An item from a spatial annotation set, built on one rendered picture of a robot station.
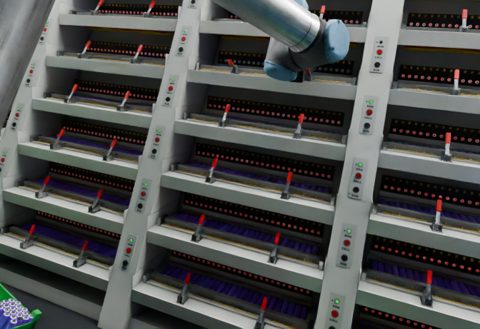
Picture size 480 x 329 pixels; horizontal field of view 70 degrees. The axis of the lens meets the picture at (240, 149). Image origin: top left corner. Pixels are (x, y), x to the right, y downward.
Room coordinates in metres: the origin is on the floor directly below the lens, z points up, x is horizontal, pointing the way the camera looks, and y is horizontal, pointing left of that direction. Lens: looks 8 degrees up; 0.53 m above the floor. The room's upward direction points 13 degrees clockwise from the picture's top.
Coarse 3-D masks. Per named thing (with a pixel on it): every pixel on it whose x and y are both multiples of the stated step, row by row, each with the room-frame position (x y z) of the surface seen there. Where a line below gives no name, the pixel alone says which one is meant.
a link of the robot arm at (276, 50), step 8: (272, 40) 0.84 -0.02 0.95; (272, 48) 0.83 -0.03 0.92; (280, 48) 0.81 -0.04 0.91; (288, 48) 0.78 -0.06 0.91; (272, 56) 0.83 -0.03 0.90; (280, 56) 0.81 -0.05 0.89; (288, 56) 0.79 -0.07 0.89; (264, 64) 0.86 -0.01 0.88; (272, 64) 0.83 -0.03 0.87; (280, 64) 0.82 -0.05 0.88; (288, 64) 0.81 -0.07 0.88; (272, 72) 0.85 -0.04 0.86; (280, 72) 0.83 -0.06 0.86; (288, 72) 0.82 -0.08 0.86; (296, 72) 0.85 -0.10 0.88; (280, 80) 0.90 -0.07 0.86; (288, 80) 0.88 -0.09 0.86
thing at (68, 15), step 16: (64, 16) 1.44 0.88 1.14; (80, 16) 1.41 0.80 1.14; (96, 16) 1.38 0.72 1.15; (112, 16) 1.35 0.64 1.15; (128, 16) 1.41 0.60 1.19; (144, 16) 1.32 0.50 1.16; (160, 16) 1.35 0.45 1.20; (176, 16) 1.33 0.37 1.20; (144, 32) 1.48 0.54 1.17; (160, 32) 1.47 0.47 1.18
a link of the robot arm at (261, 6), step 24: (216, 0) 0.59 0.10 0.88; (240, 0) 0.59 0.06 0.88; (264, 0) 0.60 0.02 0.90; (288, 0) 0.63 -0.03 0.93; (264, 24) 0.64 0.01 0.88; (288, 24) 0.65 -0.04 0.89; (312, 24) 0.67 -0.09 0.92; (336, 24) 0.69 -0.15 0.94; (312, 48) 0.70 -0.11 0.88; (336, 48) 0.70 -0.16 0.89
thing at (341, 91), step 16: (192, 64) 1.24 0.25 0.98; (208, 64) 1.36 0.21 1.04; (224, 64) 1.36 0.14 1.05; (192, 80) 1.23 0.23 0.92; (208, 80) 1.20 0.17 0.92; (224, 80) 1.18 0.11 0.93; (240, 80) 1.16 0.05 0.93; (256, 80) 1.14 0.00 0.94; (272, 80) 1.12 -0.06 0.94; (352, 80) 1.07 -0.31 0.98; (336, 96) 1.06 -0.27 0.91; (352, 96) 1.04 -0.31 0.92
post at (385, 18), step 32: (384, 0) 1.01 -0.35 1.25; (384, 32) 1.01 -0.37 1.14; (384, 64) 1.00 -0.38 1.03; (384, 96) 1.00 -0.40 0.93; (352, 128) 1.02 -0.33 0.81; (352, 160) 1.02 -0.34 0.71; (352, 224) 1.01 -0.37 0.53; (352, 256) 1.00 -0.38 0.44; (352, 288) 1.00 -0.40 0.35; (320, 320) 1.02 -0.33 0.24
